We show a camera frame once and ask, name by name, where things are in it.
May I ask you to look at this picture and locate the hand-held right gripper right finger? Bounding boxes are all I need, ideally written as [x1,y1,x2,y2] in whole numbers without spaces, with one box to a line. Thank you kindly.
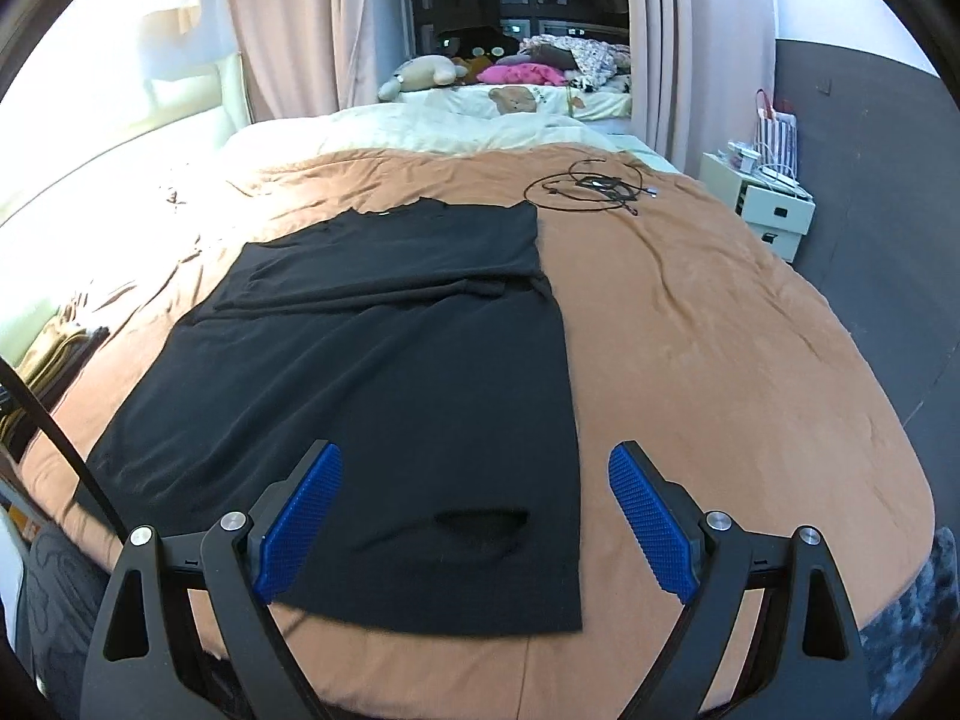
[607,439,875,720]

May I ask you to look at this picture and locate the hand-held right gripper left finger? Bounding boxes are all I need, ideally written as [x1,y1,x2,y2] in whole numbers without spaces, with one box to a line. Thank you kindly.
[79,439,346,720]

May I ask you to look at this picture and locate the black t-shirt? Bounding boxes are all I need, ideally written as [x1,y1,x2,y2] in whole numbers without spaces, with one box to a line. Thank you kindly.
[75,197,584,635]

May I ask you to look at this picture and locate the orange duvet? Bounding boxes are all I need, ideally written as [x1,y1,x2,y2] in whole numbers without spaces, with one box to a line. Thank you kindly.
[15,142,938,720]

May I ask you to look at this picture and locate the grey printed pants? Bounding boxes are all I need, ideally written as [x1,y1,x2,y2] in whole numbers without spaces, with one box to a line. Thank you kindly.
[22,521,113,691]

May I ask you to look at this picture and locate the dark blue shaggy rug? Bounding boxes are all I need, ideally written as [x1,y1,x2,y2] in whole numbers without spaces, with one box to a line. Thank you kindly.
[859,532,957,698]

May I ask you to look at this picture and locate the folded black garment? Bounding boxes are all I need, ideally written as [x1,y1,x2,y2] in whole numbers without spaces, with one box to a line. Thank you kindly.
[4,371,76,443]

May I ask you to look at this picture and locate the folded brown garment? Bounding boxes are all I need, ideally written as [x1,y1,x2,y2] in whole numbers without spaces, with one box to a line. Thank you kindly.
[15,311,110,391]

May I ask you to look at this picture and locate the white nightstand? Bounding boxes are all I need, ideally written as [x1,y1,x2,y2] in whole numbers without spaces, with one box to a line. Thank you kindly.
[701,152,817,263]

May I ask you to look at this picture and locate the white power strip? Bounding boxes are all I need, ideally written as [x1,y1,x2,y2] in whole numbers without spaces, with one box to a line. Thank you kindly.
[754,165,815,202]

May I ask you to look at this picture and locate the white padded headboard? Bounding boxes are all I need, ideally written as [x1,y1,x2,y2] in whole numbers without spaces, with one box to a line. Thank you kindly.
[0,52,248,361]

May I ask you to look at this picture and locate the striped gift bag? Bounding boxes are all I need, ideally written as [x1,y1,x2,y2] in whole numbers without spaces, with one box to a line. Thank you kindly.
[754,88,800,177]

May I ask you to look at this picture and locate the cream quilt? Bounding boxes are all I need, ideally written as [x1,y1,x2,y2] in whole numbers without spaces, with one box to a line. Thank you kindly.
[225,101,653,158]

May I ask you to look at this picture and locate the white bear print bedding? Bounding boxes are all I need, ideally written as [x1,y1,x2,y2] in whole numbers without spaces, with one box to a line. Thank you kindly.
[397,82,635,121]

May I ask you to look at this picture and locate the pink cloth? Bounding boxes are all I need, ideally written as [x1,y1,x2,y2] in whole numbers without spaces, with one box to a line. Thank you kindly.
[476,64,567,87]

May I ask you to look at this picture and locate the beige plush toy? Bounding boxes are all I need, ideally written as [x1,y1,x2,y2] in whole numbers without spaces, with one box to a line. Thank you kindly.
[377,54,470,102]

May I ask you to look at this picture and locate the floral cloth pile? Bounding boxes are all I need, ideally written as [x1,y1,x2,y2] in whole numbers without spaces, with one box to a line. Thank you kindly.
[517,34,635,80]

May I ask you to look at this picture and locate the pink curtain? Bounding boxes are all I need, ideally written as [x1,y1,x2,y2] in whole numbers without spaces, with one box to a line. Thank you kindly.
[622,0,777,173]
[221,0,413,125]

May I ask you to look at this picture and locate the black plush toy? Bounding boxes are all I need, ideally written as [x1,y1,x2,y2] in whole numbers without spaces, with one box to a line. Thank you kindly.
[439,26,518,65]

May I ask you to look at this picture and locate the white hanging garment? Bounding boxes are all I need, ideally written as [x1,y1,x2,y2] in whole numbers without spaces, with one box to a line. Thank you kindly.
[124,0,226,83]

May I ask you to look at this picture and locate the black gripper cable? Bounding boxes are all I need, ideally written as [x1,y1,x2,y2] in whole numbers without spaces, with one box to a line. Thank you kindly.
[0,356,132,545]

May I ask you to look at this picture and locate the tangled black cable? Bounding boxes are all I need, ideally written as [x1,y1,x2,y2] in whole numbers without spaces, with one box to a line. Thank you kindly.
[525,157,661,218]

